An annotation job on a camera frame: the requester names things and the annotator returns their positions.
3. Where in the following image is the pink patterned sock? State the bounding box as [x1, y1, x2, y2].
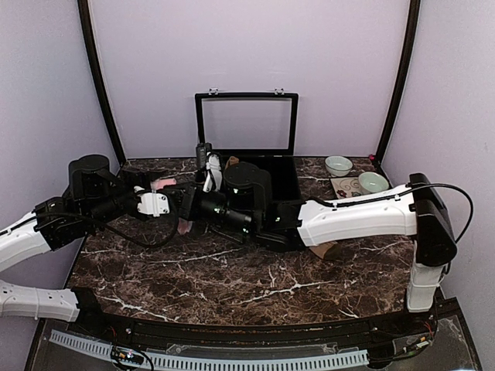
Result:
[151, 178, 193, 236]

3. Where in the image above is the pale green bowl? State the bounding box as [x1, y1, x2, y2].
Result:
[357, 172, 389, 195]
[325, 155, 353, 177]

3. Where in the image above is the right black frame post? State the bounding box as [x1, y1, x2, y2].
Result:
[374, 0, 421, 168]

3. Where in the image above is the rolled brown sock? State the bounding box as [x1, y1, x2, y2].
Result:
[227, 156, 240, 166]

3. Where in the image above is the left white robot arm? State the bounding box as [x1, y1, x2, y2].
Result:
[1, 155, 169, 337]

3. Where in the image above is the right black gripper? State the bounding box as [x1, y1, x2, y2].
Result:
[168, 181, 257, 237]

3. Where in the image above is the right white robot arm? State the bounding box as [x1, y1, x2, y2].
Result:
[179, 162, 457, 335]

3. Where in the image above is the near pale green bowl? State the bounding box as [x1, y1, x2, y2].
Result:
[357, 172, 389, 195]

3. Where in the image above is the far pale green bowl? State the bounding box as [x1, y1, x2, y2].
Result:
[325, 155, 353, 177]

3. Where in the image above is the white slotted cable duct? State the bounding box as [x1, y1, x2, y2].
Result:
[49, 330, 370, 370]

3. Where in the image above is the black glass-lid storage box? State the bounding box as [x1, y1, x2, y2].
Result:
[194, 90, 301, 202]

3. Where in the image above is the small circuit board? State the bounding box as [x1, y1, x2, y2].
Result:
[111, 347, 145, 365]

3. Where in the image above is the striped brown beige sock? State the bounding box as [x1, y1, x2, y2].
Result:
[309, 241, 342, 260]

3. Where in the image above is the black frame post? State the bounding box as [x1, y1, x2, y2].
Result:
[77, 0, 127, 166]
[374, 0, 421, 168]

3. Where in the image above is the left black frame post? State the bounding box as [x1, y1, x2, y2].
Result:
[77, 0, 127, 166]

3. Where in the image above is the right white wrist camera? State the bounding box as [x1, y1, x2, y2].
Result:
[196, 143, 223, 192]

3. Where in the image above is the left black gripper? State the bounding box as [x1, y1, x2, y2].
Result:
[86, 166, 169, 230]

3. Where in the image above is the floral square plate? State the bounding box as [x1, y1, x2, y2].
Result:
[330, 177, 364, 199]

